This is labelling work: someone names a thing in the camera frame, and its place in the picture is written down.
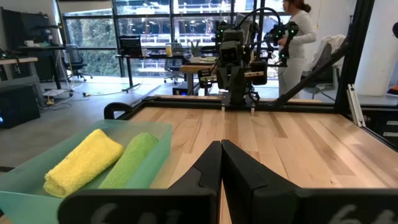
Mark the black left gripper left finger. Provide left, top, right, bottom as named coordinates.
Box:
left=167, top=140, right=223, bottom=224

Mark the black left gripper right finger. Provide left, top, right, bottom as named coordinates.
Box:
left=221, top=139, right=300, bottom=224

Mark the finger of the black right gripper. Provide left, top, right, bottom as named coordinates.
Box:
left=231, top=65, right=247, bottom=91
left=216, top=67, right=233, bottom=91

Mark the green microfiber towel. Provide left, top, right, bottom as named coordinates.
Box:
left=98, top=133, right=160, bottom=190

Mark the yellow microfiber towel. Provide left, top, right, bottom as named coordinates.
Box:
left=43, top=128, right=126, bottom=198

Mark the teal plastic basket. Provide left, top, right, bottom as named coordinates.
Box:
left=0, top=119, right=174, bottom=224

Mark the wooden background table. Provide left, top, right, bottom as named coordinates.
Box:
left=179, top=63, right=219, bottom=96

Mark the person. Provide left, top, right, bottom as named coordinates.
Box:
left=277, top=0, right=318, bottom=99

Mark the black office chair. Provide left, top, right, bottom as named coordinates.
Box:
left=63, top=44, right=93, bottom=83
left=302, top=42, right=343, bottom=101
left=163, top=42, right=188, bottom=85

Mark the white garment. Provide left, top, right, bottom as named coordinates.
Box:
left=312, top=34, right=347, bottom=68

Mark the black standing desk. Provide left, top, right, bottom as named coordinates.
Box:
left=114, top=54, right=187, bottom=93

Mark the black perforated computer case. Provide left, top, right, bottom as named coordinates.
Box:
left=118, top=34, right=143, bottom=58

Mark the silver aluminium bar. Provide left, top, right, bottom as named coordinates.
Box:
left=346, top=83, right=367, bottom=128

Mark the white power strip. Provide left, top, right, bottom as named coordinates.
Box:
left=42, top=88, right=72, bottom=98

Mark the black computer tower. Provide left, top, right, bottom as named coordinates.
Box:
left=0, top=83, right=42, bottom=129

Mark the black shelf unit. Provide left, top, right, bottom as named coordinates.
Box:
left=0, top=6, right=65, bottom=90

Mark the wooden top side desk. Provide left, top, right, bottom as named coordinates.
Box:
left=0, top=56, right=40, bottom=82

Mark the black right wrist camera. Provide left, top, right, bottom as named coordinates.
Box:
left=220, top=40, right=242, bottom=63

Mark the black aluminium table frame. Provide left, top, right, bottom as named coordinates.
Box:
left=104, top=0, right=398, bottom=153

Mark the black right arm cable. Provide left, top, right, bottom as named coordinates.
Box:
left=236, top=7, right=282, bottom=31

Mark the black curved frame handle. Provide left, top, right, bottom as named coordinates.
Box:
left=103, top=101, right=135, bottom=121

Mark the black window frame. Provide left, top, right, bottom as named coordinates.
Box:
left=55, top=0, right=282, bottom=78

